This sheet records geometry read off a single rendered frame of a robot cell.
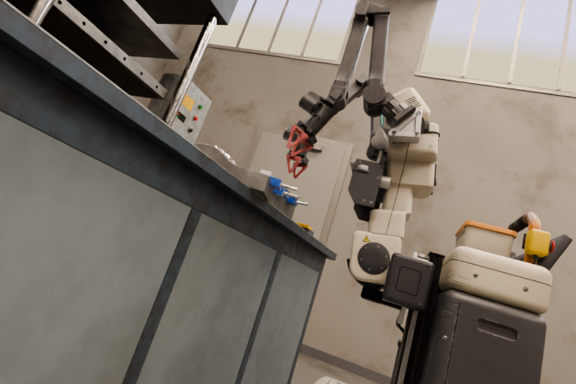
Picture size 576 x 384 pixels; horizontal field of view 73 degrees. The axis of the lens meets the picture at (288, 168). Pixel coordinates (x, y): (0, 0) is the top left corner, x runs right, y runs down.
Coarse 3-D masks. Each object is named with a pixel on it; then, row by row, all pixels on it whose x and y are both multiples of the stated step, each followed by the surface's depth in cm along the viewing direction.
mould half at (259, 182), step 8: (200, 144) 126; (208, 152) 125; (216, 152) 125; (216, 160) 124; (224, 160) 123; (232, 168) 122; (240, 168) 122; (240, 176) 122; (248, 176) 121; (256, 176) 121; (264, 176) 121; (248, 184) 121; (256, 184) 120; (264, 184) 120; (256, 192) 124; (264, 192) 121; (272, 192) 134; (272, 200) 139
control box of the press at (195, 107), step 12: (168, 84) 222; (192, 84) 227; (168, 96) 218; (192, 96) 229; (204, 96) 238; (156, 108) 218; (180, 108) 221; (192, 108) 230; (204, 108) 240; (180, 120) 223; (192, 120) 232; (180, 132) 225; (192, 132) 234
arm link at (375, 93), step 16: (368, 16) 147; (384, 16) 142; (384, 32) 141; (384, 48) 139; (384, 64) 137; (368, 80) 135; (384, 80) 137; (368, 96) 130; (384, 96) 129; (368, 112) 136
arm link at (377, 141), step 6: (366, 84) 189; (384, 84) 187; (372, 120) 179; (378, 120) 178; (372, 126) 177; (378, 126) 176; (372, 132) 174; (378, 132) 171; (372, 138) 170; (378, 138) 170; (384, 138) 170; (372, 144) 168; (378, 144) 168; (384, 144) 168; (378, 150) 168
